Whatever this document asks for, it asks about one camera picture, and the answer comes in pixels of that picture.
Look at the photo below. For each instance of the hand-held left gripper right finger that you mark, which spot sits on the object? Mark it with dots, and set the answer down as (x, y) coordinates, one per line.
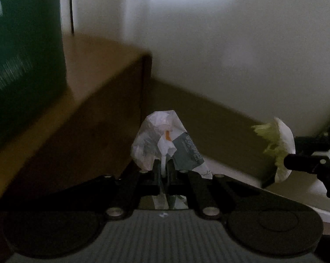
(168, 176)

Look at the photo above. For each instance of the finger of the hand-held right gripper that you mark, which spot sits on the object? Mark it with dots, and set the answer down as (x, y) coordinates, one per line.
(310, 143)
(299, 163)

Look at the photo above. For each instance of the green box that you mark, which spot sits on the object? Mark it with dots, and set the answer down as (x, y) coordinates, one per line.
(25, 46)

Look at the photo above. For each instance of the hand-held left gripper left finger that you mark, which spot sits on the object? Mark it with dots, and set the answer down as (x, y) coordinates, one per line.
(156, 176)

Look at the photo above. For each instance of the napa cabbage piece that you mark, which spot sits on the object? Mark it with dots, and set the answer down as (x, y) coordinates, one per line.
(284, 139)

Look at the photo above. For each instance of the white plastic wrapper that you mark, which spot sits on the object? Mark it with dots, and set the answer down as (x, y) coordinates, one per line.
(154, 139)

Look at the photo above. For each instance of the brown wooden cabinet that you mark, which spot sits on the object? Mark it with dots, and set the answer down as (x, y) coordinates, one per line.
(99, 115)

